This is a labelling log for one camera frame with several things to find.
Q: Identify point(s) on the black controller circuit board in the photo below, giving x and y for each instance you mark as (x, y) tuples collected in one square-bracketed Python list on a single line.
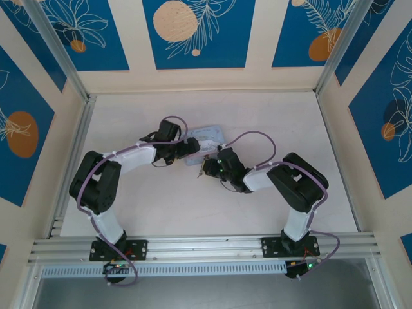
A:
[(116, 267), (302, 268)]

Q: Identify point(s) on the aluminium side frame rail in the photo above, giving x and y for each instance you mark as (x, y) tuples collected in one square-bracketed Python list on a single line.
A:
[(72, 167), (338, 161)]

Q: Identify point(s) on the clear blue plastic bag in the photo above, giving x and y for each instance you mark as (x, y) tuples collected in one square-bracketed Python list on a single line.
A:
[(209, 135)]

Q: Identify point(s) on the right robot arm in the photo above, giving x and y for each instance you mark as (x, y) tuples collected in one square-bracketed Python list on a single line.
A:
[(299, 183)]

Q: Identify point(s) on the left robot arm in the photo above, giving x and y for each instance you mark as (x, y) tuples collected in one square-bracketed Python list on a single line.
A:
[(96, 183)]

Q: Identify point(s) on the aluminium upright frame post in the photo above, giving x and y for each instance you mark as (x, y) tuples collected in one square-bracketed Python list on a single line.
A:
[(341, 45), (58, 48)]

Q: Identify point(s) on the silver key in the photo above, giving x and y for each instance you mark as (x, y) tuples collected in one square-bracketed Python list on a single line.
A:
[(199, 174)]

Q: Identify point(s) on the aluminium front frame rail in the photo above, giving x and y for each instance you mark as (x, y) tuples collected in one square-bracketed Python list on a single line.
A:
[(206, 246)]

